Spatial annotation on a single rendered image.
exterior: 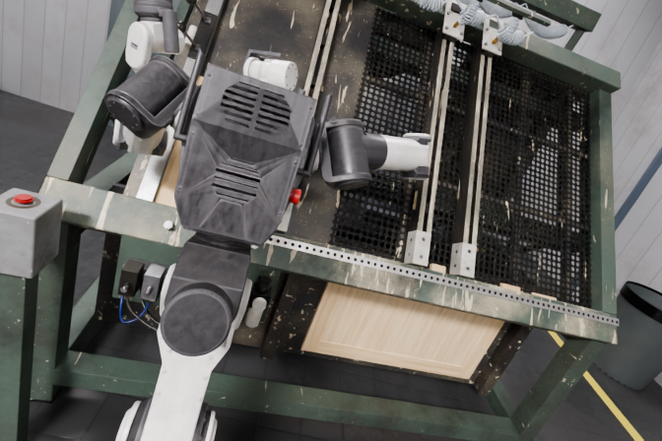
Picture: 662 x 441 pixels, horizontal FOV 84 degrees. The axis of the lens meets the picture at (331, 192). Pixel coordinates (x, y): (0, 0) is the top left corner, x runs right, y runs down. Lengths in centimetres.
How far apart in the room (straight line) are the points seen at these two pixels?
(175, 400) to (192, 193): 47
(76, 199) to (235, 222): 72
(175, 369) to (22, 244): 50
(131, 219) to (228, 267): 60
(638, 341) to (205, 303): 332
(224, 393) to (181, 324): 104
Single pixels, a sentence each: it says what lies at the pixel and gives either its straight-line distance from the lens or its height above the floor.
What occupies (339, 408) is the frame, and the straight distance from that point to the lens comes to 181.
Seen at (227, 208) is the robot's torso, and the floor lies 119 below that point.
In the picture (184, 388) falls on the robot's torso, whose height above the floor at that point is 76.
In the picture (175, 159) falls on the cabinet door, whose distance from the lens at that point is 134.
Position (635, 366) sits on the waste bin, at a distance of 374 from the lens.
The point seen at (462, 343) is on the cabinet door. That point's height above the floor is 46.
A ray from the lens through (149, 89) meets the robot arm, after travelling 83.
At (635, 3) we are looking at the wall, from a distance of 528.
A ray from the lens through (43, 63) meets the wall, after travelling 513.
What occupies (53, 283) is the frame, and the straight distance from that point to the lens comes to 151.
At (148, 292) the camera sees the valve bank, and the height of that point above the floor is 73.
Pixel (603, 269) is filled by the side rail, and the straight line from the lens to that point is 202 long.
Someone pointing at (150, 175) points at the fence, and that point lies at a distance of 131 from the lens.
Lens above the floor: 150
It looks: 20 degrees down
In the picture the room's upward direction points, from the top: 20 degrees clockwise
